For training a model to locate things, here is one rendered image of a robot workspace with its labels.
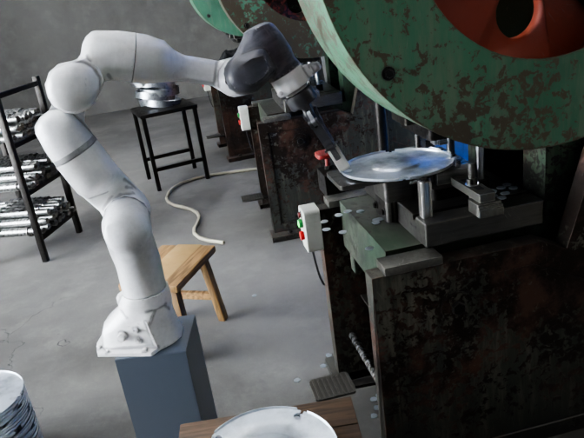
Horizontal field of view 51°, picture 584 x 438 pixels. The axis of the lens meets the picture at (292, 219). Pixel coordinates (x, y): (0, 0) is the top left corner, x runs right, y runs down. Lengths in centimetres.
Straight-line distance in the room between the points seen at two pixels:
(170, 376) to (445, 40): 103
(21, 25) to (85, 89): 685
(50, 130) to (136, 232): 29
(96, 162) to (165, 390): 60
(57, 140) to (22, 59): 681
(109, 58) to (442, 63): 72
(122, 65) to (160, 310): 60
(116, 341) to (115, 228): 34
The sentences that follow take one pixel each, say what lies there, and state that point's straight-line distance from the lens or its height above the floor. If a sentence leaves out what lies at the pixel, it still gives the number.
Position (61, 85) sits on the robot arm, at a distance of 136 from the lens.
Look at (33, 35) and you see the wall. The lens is 818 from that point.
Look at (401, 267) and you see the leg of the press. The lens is 139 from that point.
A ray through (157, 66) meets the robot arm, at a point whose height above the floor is 112.
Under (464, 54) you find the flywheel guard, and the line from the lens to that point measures 109.
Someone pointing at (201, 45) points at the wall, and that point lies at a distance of 807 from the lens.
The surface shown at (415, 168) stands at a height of 79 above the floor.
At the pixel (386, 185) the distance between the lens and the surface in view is 155.
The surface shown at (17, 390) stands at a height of 24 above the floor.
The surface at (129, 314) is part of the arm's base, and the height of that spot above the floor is 55.
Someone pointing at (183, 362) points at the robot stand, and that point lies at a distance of 158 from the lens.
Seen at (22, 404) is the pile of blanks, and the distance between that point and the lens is 204.
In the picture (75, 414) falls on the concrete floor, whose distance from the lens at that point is 228.
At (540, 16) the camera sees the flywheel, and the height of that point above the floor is 114.
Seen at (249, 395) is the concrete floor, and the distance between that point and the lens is 211.
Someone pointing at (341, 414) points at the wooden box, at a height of 35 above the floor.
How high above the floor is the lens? 126
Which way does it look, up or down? 21 degrees down
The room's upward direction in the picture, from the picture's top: 8 degrees counter-clockwise
